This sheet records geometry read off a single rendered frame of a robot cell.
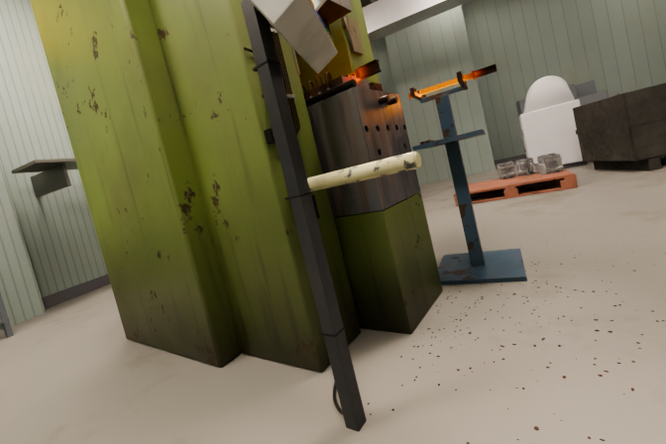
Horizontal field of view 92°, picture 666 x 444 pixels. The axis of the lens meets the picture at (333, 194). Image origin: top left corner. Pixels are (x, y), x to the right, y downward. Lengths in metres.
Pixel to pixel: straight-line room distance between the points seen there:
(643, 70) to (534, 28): 2.08
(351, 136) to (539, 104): 4.28
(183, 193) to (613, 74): 8.07
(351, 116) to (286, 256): 0.54
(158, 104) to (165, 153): 0.19
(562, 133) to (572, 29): 3.62
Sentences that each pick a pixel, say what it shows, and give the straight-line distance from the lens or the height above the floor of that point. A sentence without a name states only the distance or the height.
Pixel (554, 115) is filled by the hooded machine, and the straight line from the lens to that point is 5.24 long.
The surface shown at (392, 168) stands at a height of 0.61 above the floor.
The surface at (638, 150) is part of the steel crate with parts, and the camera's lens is 4.02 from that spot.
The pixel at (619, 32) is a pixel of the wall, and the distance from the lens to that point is 8.65.
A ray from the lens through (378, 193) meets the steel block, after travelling 1.14.
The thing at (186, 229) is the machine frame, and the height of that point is 0.56.
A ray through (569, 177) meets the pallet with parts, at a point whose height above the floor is 0.10.
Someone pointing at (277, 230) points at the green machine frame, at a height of 0.50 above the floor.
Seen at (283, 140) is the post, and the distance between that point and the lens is 0.77.
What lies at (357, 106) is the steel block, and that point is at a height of 0.85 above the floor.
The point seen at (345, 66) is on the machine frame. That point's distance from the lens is 1.67.
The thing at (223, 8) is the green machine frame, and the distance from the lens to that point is 1.22.
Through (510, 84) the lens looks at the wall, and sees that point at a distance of 8.15.
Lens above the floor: 0.63
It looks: 3 degrees down
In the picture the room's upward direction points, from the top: 14 degrees counter-clockwise
